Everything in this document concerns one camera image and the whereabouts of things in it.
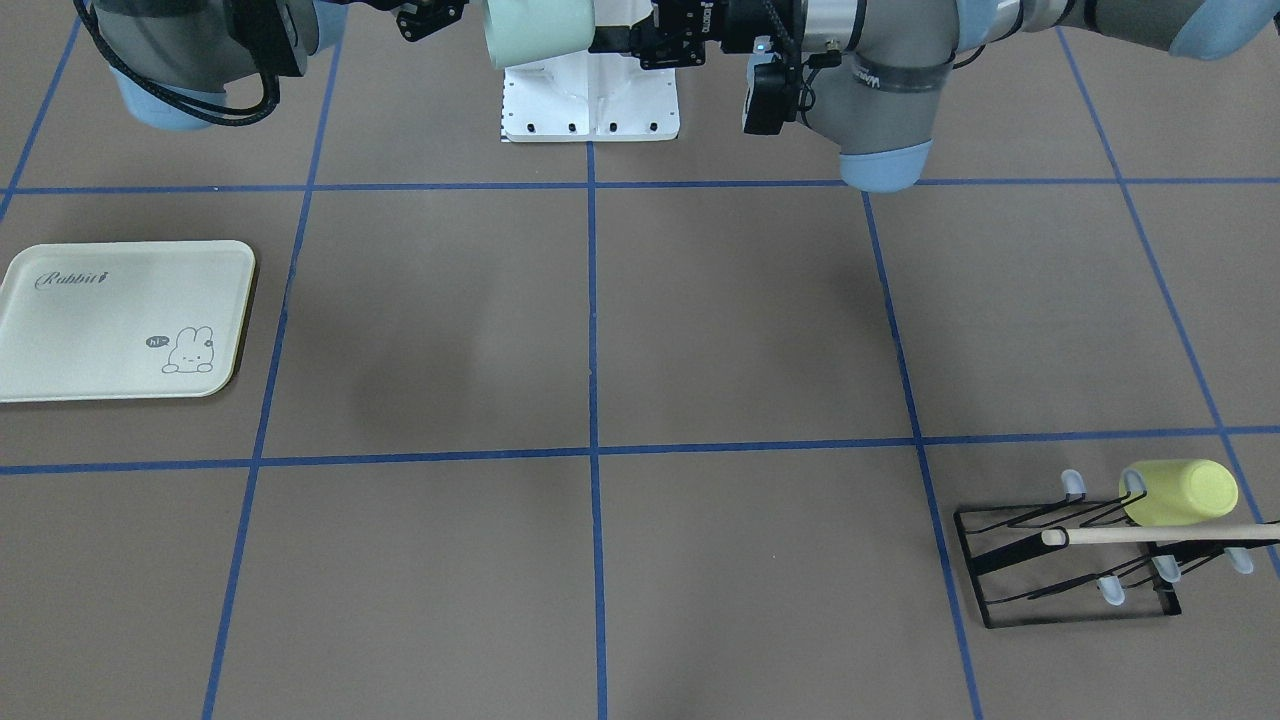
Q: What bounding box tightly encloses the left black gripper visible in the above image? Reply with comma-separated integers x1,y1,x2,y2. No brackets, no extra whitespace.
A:
588,1,801,70

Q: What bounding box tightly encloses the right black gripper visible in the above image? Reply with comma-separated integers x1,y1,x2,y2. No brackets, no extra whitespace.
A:
396,0,470,42

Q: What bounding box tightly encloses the green cup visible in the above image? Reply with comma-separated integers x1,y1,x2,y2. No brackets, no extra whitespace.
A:
483,1,595,69

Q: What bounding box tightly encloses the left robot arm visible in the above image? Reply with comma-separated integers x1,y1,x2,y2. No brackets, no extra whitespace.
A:
590,1,1277,193

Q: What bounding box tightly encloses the white rabbit tray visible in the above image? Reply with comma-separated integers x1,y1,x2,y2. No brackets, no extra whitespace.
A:
1,240,257,404

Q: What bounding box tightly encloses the yellow cup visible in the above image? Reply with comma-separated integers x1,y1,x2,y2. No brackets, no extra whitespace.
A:
1117,459,1240,527

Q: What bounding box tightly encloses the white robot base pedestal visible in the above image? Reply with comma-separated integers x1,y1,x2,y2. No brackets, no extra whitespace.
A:
500,51,681,143

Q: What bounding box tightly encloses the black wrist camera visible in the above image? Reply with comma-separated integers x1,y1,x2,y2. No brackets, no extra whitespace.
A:
742,54,799,136

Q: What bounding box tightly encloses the black wire cup rack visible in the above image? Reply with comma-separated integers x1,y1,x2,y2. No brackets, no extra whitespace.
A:
952,469,1277,629

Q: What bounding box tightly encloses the wooden rack handle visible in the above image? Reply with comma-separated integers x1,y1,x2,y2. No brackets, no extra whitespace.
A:
1039,523,1279,547

